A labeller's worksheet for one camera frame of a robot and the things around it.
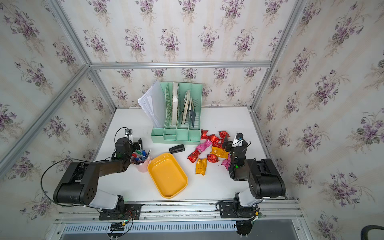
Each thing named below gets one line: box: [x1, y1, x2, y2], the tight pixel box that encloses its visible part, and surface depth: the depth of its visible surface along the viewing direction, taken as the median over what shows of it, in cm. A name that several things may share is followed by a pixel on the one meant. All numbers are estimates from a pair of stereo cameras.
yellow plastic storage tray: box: [147, 152, 189, 199], surface depth 86 cm
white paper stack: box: [137, 80, 167, 128], surface depth 93 cm
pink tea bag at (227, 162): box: [221, 152, 232, 171], surface depth 88 cm
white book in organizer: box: [171, 82, 178, 126], surface depth 97 cm
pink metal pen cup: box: [131, 158, 151, 173], surface depth 84 cm
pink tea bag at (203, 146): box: [195, 139, 212, 152], surface depth 95 cm
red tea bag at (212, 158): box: [207, 153, 220, 163], surface depth 91 cm
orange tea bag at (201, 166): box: [195, 158, 207, 176], surface depth 89 cm
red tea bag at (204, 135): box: [200, 129, 209, 140], surface depth 102 cm
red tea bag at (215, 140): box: [208, 134, 222, 148], surface depth 100 cm
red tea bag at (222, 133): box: [218, 130, 231, 140], surface depth 103 cm
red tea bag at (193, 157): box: [187, 149, 201, 164], surface depth 92 cm
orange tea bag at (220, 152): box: [210, 146, 230, 159], surface depth 93 cm
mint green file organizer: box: [150, 82, 203, 145], surface depth 103 cm
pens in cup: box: [130, 143, 151, 165], surface depth 84 cm
